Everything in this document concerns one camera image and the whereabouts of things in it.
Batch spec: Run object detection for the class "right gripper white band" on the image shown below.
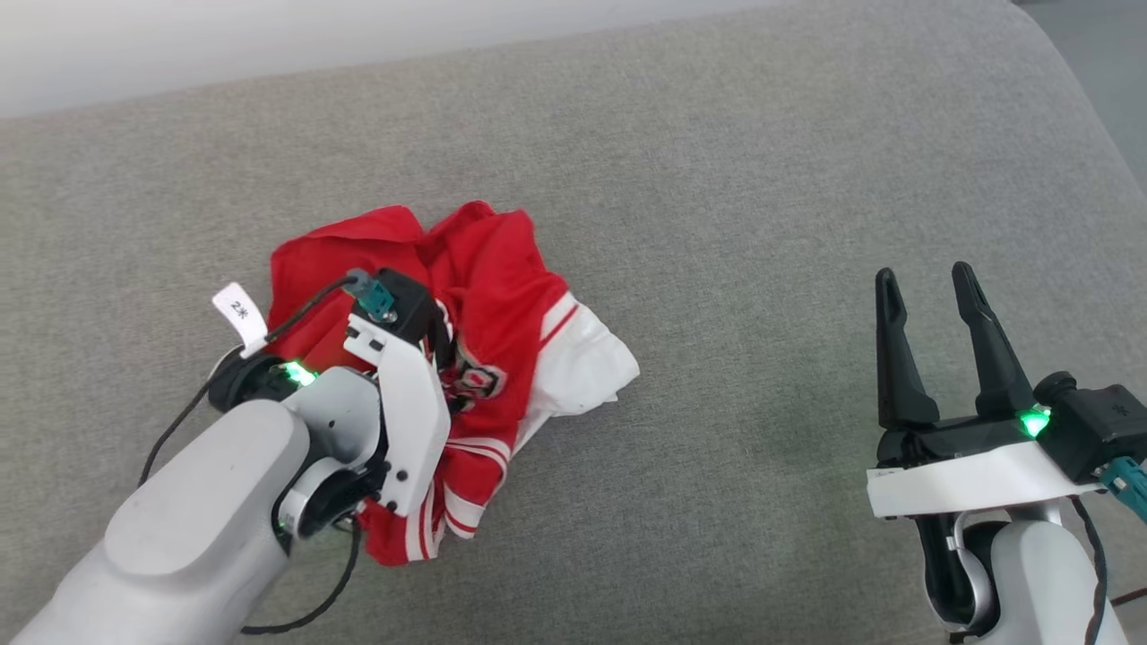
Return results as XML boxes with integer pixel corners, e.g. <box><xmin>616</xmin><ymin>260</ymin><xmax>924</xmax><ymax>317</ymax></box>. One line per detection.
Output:
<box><xmin>867</xmin><ymin>262</ymin><xmax>1108</xmax><ymax>520</ymax></box>

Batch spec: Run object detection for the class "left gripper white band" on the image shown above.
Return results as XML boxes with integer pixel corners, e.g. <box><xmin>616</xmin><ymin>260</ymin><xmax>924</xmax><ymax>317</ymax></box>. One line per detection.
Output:
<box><xmin>344</xmin><ymin>300</ymin><xmax>458</xmax><ymax>519</ymax></box>

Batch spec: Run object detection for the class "red white basketball jersey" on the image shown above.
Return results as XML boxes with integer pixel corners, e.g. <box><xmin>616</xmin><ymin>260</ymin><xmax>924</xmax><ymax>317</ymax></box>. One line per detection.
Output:
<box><xmin>268</xmin><ymin>201</ymin><xmax>641</xmax><ymax>567</ymax></box>

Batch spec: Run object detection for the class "grey fabric sofa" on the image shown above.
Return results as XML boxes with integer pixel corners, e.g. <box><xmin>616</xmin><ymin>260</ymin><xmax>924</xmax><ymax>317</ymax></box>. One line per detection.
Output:
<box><xmin>0</xmin><ymin>0</ymin><xmax>1147</xmax><ymax>645</ymax></box>

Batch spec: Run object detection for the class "teal left camera cable connector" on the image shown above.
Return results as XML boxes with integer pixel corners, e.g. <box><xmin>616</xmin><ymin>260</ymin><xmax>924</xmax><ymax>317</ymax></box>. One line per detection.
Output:
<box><xmin>345</xmin><ymin>269</ymin><xmax>400</xmax><ymax>323</ymax></box>

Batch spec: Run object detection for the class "teal camera cable connector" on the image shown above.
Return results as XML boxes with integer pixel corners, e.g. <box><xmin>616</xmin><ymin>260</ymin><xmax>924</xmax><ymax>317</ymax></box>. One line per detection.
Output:
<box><xmin>345</xmin><ymin>269</ymin><xmax>400</xmax><ymax>323</ymax></box>
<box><xmin>1098</xmin><ymin>455</ymin><xmax>1147</xmax><ymax>525</ymax></box>

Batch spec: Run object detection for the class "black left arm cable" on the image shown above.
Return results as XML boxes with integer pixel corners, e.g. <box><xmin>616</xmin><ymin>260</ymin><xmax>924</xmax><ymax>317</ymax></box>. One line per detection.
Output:
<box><xmin>139</xmin><ymin>271</ymin><xmax>363</xmax><ymax>636</ymax></box>

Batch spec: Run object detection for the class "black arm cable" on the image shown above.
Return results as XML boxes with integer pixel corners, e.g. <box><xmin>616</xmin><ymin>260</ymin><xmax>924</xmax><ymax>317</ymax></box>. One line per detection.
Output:
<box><xmin>139</xmin><ymin>271</ymin><xmax>363</xmax><ymax>636</ymax></box>
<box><xmin>1071</xmin><ymin>497</ymin><xmax>1113</xmax><ymax>645</ymax></box>

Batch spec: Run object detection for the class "white paper cable tag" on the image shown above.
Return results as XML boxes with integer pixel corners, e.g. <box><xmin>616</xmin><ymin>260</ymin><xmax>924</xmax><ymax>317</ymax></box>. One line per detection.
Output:
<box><xmin>212</xmin><ymin>282</ymin><xmax>269</xmax><ymax>359</ymax></box>

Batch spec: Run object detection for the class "teal right camera cable connector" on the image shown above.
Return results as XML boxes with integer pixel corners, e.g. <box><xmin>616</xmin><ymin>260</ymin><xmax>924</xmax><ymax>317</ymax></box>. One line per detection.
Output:
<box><xmin>1098</xmin><ymin>455</ymin><xmax>1147</xmax><ymax>525</ymax></box>

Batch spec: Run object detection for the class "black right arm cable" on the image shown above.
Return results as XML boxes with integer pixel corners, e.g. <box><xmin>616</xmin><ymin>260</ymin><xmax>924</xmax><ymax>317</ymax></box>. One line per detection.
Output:
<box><xmin>1071</xmin><ymin>497</ymin><xmax>1113</xmax><ymax>645</ymax></box>

